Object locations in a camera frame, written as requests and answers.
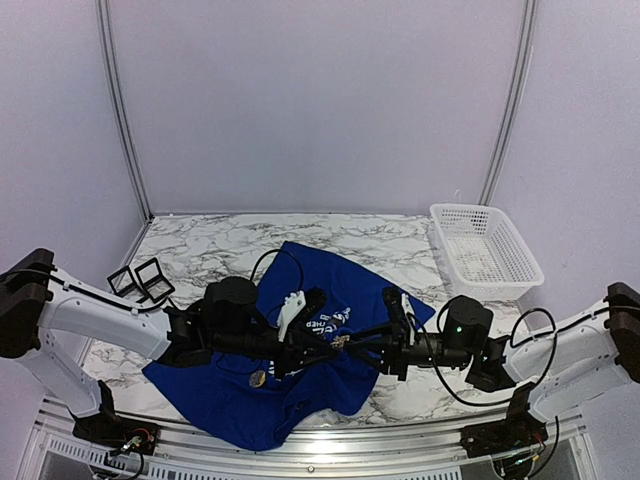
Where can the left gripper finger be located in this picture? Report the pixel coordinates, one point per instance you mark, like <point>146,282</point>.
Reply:
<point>309,360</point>
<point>313,340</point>

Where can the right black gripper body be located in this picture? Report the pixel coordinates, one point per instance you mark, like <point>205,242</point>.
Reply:
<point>401,351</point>

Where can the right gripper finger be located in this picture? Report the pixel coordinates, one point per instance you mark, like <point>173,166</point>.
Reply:
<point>375,337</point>
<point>370,359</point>

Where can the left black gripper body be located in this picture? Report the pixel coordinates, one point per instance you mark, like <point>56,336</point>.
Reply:
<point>293,350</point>

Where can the round button badge brooch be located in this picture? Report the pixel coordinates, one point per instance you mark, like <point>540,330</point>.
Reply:
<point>257,378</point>

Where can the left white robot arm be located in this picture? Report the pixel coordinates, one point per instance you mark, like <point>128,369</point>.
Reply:
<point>37,299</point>

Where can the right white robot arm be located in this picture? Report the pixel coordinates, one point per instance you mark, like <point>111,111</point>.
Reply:
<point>548,371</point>

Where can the black brooch display box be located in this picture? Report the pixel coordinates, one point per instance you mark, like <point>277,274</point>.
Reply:
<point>153,282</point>

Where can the white plastic basket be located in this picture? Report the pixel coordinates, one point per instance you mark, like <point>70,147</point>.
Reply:
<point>485,256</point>

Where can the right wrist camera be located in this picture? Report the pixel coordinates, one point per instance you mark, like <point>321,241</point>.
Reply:
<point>392,298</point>

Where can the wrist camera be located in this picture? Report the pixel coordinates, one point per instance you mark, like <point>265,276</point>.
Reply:
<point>392,298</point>
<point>299,307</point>

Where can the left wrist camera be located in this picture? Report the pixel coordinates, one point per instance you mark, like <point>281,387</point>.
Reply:
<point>299,307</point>

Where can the aluminium front rail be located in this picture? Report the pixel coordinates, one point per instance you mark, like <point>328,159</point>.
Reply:
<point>422,450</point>

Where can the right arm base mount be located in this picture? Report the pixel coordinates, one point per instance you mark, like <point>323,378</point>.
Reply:
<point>500,436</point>

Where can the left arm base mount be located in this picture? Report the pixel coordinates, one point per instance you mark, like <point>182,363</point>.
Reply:
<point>119,434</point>

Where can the right aluminium corner post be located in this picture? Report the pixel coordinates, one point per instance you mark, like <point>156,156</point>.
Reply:
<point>515,92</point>

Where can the aluminium corner post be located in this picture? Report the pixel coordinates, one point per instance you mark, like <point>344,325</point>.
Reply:
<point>515,92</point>
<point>117,98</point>

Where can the left aluminium corner post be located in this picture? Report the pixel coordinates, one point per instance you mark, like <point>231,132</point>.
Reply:
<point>117,98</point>

